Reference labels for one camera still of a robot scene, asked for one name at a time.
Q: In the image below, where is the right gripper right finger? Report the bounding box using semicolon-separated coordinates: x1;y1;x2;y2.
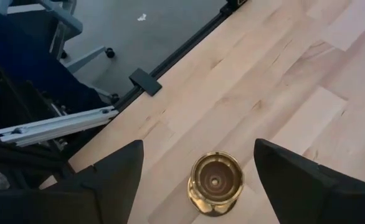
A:
253;138;365;224

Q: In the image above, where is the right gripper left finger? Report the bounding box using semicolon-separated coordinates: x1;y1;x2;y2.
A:
0;139;145;224

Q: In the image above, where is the brass candlestick holder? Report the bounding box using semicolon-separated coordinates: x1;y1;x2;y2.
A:
187;151;245;218

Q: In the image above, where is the silver aluminium extrusion bar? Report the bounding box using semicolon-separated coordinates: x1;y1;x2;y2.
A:
0;105;120;147

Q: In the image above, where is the black table clamp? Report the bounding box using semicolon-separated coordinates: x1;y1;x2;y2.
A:
128;67;163;97

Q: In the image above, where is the grey office chair base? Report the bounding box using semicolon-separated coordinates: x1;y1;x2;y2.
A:
39;0;121;105

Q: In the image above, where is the black aluminium rig frame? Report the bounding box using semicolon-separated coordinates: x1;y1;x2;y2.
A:
62;0;249;166

